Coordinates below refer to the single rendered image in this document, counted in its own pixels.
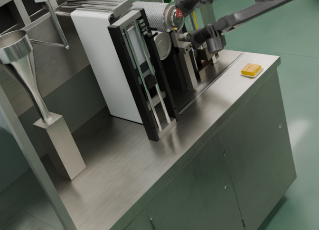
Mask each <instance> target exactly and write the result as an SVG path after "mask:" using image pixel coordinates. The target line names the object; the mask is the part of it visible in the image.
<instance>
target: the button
mask: <svg viewBox="0 0 319 230"><path fill-rule="evenodd" d="M261 69H262V67H261V65H260V64H250V63H248V64H247V65H246V66H245V67H244V68H243V69H242V70H241V73H242V74H243V75H249V76H255V75H256V74H257V73H258V72H259V71H260V70H261Z"/></svg>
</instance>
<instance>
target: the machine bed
mask: <svg viewBox="0 0 319 230"><path fill-rule="evenodd" d="M241 53H245V54H244V55H243V56H242V57H241V58H240V59H239V60H238V61H237V62H236V63H235V64H233V65H232V66H231V67H230V68H229V69H228V70H227V71H226V72H225V73H224V74H223V75H222V76H221V77H220V78H219V79H217V80H216V81H215V82H214V83H213V84H212V85H211V86H210V87H209V88H208V89H207V90H206V91H205V92H204V93H203V94H201V95H200V96H199V97H198V98H197V99H196V100H195V101H194V102H193V103H192V104H191V105H190V106H189V107H188V108H186V109H185V110H184V111H183V112H182V113H181V114H180V115H178V116H179V119H180V121H179V122H177V123H175V124H174V125H173V126H172V127H171V128H170V129H169V130H168V131H167V132H166V133H165V134H164V135H163V136H162V137H161V138H160V139H159V141H158V142H156V141H152V140H149V138H148V136H147V133H146V130H145V128H144V125H141V124H137V123H134V122H130V121H127V120H122V119H119V118H116V117H112V116H110V114H111V113H110V111H109V109H108V106H107V105H106V106H105V107H104V108H102V109H101V110H100V111H99V112H98V113H96V114H95V115H94V116H93V117H91V118H90V119H89V120H88V121H87V122H86V123H84V124H83V125H82V126H81V127H79V128H78V129H77V130H76V131H74V132H73V133H72V134H71V135H72V137H73V139H74V141H75V143H76V146H77V148H78V150H79V152H80V154H81V156H82V158H83V160H84V163H85V165H86V168H85V169H84V170H82V171H81V172H80V173H79V174H78V175H77V176H76V177H74V178H73V179H72V180H70V179H68V178H65V177H63V176H61V175H59V174H58V172H57V170H56V169H55V167H54V165H53V163H52V161H51V159H50V157H49V155H48V154H46V155H45V156H44V157H42V158H41V159H40V160H41V162H42V164H43V166H44V168H45V170H46V172H47V174H48V176H49V177H50V179H51V181H52V183H53V185H54V187H55V189H56V191H57V192H58V194H59V196H60V198H61V200H62V202H63V204H64V206H65V207H66V209H67V211H68V213H69V215H70V217H71V219H72V221H73V223H74V224H75V226H76V228H77V230H119V229H120V228H121V227H122V226H123V225H124V224H125V223H126V222H127V221H128V220H129V219H130V218H131V217H132V216H133V215H134V214H135V213H136V212H137V211H138V210H139V209H140V208H141V207H142V205H143V204H144V203H145V202H146V201H147V200H148V199H149V198H150V197H152V196H153V195H154V193H156V191H157V190H158V189H159V188H160V187H161V186H162V185H163V184H164V183H165V182H166V181H167V180H168V179H169V178H170V177H171V176H172V175H173V174H174V173H175V172H176V171H177V170H178V169H179V168H180V167H181V166H182V165H183V164H184V163H185V162H186V161H187V160H188V159H189V157H190V156H191V155H192V154H193V153H194V152H195V151H196V150H197V149H198V148H199V147H200V146H201V145H202V144H203V143H204V142H205V141H206V140H207V139H208V138H209V137H210V136H211V135H212V134H213V133H214V132H215V131H216V130H217V129H218V128H219V127H220V126H221V124H222V123H223V122H224V121H225V120H226V119H227V118H228V117H229V116H230V115H231V114H232V113H233V112H234V111H235V110H236V109H237V108H238V107H239V106H240V105H241V104H242V103H243V102H244V101H245V100H246V99H247V98H248V97H249V96H250V95H251V94H252V92H253V91H254V90H255V89H256V88H257V87H258V86H259V85H260V84H261V83H262V82H263V81H264V80H265V79H266V78H267V77H268V76H269V75H270V74H271V73H272V72H273V71H274V70H275V69H276V68H277V67H278V66H279V65H280V64H281V59H280V56H275V55H264V54H256V53H248V52H241V51H233V50H225V49H224V50H221V51H220V52H218V54H219V57H218V58H217V59H216V61H217V62H218V64H217V65H215V66H212V65H210V66H209V67H207V68H206V69H205V72H206V75H205V76H204V77H203V78H202V79H197V78H196V80H197V83H199V84H203V87H202V88H200V89H199V90H198V91H197V92H195V91H190V90H187V89H186V90H185V91H184V92H181V91H176V90H172V89H170V91H171V94H172V97H173V100H174V103H175V106H176V109H177V112H179V111H180V110H181V109H182V108H183V107H184V106H185V105H186V104H187V103H188V102H190V101H191V100H192V99H193V98H194V97H195V96H196V95H197V94H198V93H199V92H200V91H201V90H202V89H204V88H205V87H206V86H207V85H208V84H209V83H210V82H211V81H212V80H213V79H214V78H215V77H216V76H218V75H219V74H220V73H221V72H222V71H223V70H224V69H225V68H226V67H227V66H228V65H229V64H230V63H232V62H233V61H234V60H235V59H236V58H237V57H238V56H239V55H240V54H241ZM248 63H250V64H260V65H261V67H262V68H264V69H263V70H262V71H261V72H260V73H259V74H258V75H257V76H256V77H255V78H253V77H247V76H241V75H240V74H241V70H242V69H243V68H244V67H245V66H246V65H247V64H248Z"/></svg>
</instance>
